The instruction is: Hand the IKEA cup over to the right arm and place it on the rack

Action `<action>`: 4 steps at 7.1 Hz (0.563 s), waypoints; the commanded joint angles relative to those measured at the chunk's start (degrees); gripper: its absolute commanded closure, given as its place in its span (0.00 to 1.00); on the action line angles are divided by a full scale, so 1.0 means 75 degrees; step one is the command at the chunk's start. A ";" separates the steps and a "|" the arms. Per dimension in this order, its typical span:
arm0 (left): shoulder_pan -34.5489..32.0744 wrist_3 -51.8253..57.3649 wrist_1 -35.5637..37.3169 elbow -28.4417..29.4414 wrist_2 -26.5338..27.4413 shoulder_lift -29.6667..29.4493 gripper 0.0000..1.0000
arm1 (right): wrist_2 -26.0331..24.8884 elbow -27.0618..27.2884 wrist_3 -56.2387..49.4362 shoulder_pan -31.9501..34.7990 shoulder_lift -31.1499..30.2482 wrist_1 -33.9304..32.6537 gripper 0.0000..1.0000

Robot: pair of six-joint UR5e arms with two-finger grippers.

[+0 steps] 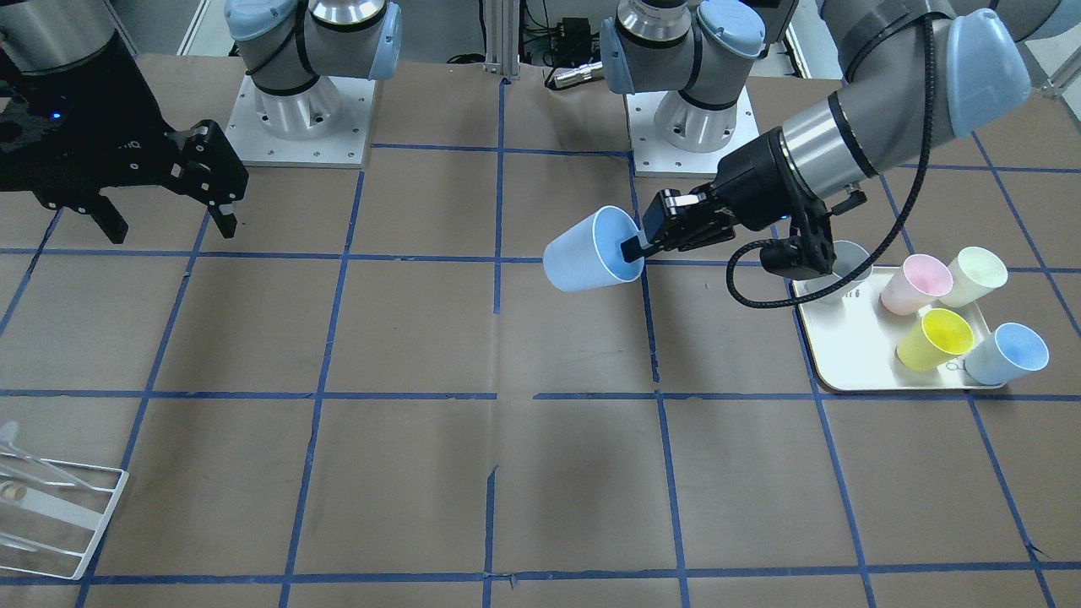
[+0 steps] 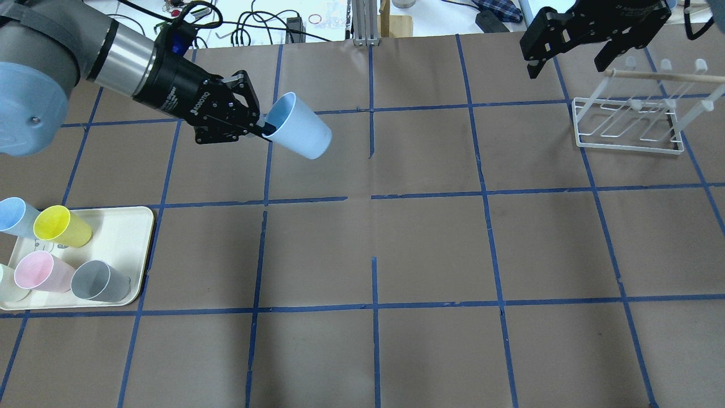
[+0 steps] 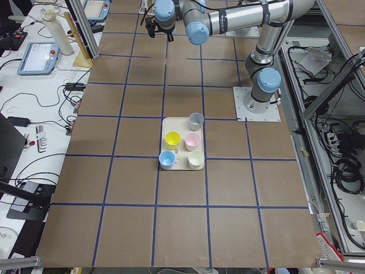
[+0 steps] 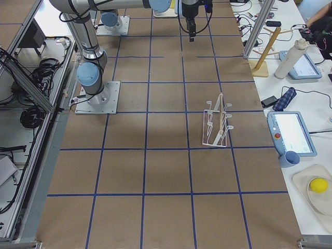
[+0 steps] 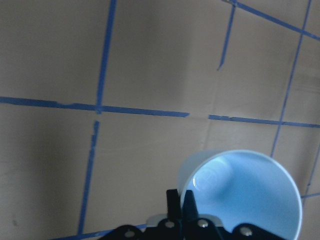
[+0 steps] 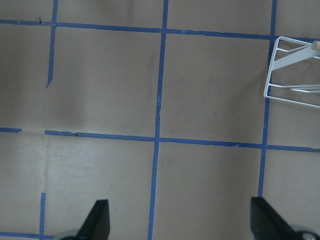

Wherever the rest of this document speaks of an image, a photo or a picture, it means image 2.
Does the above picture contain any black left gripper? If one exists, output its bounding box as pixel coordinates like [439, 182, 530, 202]
[132, 34, 275, 145]

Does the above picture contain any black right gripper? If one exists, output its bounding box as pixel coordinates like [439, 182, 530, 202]
[519, 1, 671, 79]

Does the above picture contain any light blue plastic cup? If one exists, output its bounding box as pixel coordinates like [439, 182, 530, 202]
[267, 91, 333, 160]

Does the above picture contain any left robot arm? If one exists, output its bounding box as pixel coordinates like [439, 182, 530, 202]
[1, 1, 277, 157]

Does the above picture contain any grey plastic cup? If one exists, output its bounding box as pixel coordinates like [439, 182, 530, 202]
[71, 260, 130, 302]

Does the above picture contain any yellow plastic cup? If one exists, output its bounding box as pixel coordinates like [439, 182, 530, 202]
[33, 206, 93, 248]

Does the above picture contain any pink plastic cup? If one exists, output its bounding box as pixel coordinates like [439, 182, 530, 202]
[14, 251, 75, 294]

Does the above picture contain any cream plastic cup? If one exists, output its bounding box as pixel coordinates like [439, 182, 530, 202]
[1, 263, 31, 303]

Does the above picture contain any black power adapter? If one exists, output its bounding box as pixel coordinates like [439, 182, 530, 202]
[285, 16, 306, 44]

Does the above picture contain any wooden stand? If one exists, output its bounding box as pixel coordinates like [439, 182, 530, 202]
[378, 1, 413, 38]

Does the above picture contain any cream plastic tray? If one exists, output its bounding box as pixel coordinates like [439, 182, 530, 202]
[1, 206, 156, 312]

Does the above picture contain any white wire cup rack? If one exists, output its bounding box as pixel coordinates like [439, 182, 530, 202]
[570, 57, 723, 155]

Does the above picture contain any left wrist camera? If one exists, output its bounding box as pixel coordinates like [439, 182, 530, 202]
[161, 23, 197, 57]

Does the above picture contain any aluminium frame post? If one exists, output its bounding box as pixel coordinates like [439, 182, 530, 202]
[349, 0, 380, 46]

